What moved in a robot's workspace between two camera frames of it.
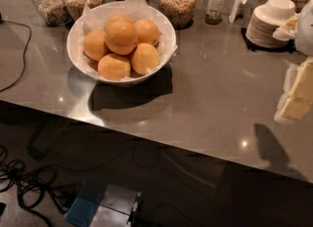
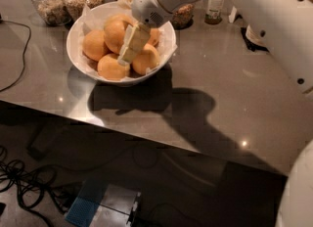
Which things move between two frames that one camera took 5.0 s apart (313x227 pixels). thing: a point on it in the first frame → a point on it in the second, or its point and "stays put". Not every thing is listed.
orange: [120, 34] stays put
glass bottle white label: [216, 0] stays put
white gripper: [305, 30] → [146, 5]
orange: [145, 58] stays put
